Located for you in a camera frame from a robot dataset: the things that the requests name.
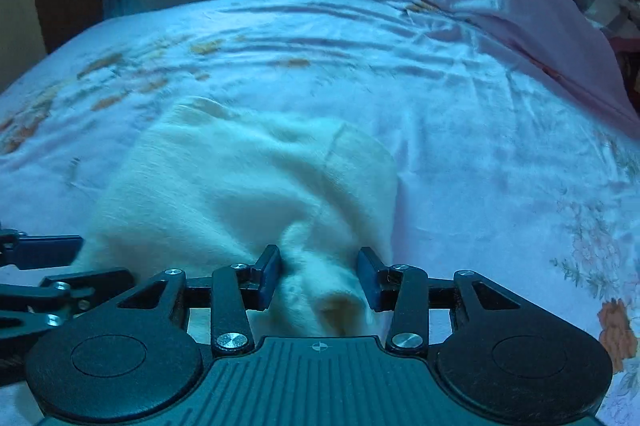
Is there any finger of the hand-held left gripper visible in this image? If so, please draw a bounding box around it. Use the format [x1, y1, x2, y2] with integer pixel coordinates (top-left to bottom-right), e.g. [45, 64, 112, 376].
[0, 229, 84, 270]
[0, 268, 137, 343]

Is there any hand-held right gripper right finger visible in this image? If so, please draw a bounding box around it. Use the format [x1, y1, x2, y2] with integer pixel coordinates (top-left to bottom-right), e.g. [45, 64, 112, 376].
[357, 247, 526, 355]

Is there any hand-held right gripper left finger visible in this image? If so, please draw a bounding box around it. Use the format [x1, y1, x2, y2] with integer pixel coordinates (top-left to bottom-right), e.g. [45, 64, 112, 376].
[115, 244, 282, 359]

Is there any white knit sweater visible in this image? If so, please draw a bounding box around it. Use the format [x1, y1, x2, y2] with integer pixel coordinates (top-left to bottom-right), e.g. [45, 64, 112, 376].
[74, 96, 399, 340]

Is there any floral bed sheet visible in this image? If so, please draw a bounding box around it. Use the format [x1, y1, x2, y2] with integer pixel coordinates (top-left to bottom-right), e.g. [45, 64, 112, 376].
[0, 0, 640, 426]

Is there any pink quilt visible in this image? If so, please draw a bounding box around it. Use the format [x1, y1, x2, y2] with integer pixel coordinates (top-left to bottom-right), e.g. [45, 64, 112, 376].
[362, 0, 640, 127]

